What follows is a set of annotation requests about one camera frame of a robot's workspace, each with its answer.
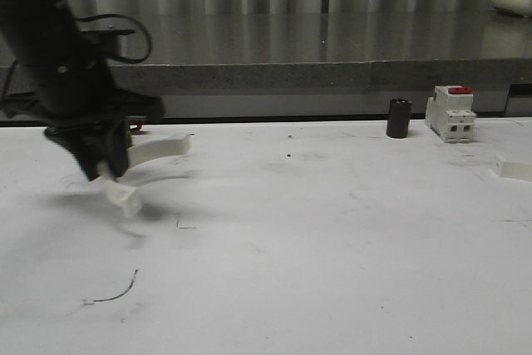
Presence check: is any white clamp segment edge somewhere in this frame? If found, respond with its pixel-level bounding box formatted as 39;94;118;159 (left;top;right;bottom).
495;155;532;182

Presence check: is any white curved pipe clamp segment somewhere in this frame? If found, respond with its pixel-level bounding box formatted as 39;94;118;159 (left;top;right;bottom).
128;134;190;167

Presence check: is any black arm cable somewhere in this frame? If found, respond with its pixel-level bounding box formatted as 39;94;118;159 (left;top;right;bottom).
76;13;153;65

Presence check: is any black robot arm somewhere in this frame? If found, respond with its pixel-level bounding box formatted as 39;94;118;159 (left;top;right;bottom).
1;0;165;180

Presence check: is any brass valve red handwheel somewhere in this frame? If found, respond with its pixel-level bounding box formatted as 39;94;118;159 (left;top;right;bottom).
126;120;145;148

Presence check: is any dark brown cylinder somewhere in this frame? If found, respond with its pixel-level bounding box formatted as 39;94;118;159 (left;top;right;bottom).
386;98;412;139

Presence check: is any white circuit breaker red switch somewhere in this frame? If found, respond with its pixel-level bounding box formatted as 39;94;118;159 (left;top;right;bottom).
425;85;476;143

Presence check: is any grey stone counter shelf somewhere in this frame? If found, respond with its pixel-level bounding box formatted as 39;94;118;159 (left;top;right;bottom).
0;12;532;94

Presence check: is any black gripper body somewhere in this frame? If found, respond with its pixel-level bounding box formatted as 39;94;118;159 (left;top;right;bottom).
2;89;165;128

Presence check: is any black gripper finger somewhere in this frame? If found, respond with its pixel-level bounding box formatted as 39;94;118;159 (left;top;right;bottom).
102;120;130;178
44;126;105;181

